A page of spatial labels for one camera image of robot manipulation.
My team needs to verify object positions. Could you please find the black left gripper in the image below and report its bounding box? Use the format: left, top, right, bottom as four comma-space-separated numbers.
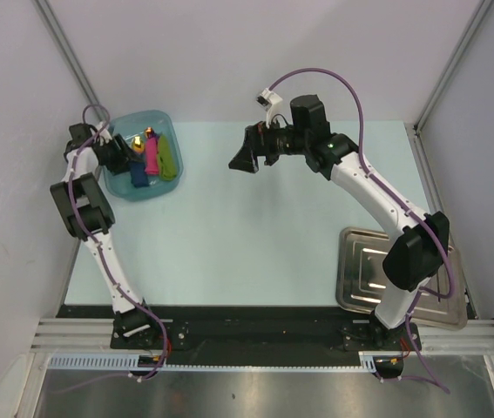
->
98, 134, 142, 177

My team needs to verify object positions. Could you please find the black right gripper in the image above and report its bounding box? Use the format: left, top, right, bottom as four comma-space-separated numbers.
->
228, 114, 308, 174

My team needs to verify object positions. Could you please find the dark blue paper napkin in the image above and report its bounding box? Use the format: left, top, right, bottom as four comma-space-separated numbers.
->
129, 160, 149, 188

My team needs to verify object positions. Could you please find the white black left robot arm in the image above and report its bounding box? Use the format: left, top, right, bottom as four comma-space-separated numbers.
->
50, 122, 160, 348

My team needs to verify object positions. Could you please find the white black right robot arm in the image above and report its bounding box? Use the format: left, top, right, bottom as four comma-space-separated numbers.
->
228, 89, 450, 349

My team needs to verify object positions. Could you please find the pink rolled napkin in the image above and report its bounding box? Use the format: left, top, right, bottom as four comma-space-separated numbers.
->
145, 136, 159, 176

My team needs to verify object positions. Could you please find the green rolled napkin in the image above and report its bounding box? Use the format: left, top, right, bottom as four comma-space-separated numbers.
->
157, 135, 179, 181

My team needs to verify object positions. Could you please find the translucent blue plastic bin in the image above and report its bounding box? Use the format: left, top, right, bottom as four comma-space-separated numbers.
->
103, 110, 183, 202

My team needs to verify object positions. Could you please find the stainless steel tray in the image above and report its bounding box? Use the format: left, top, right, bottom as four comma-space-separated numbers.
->
335, 227, 468, 330

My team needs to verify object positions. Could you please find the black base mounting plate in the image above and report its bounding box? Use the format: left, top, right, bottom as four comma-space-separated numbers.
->
58, 306, 422, 369

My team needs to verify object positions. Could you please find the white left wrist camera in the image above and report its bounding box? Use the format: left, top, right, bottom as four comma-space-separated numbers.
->
95, 121, 113, 146

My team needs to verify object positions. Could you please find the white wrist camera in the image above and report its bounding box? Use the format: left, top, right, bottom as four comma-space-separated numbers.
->
95, 121, 113, 146
255, 88, 283, 127

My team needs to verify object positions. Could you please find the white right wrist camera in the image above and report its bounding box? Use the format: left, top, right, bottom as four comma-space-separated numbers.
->
255, 88, 283, 127

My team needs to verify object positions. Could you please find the light blue cable duct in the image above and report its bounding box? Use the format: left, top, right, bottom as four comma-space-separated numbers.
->
48, 354, 376, 373

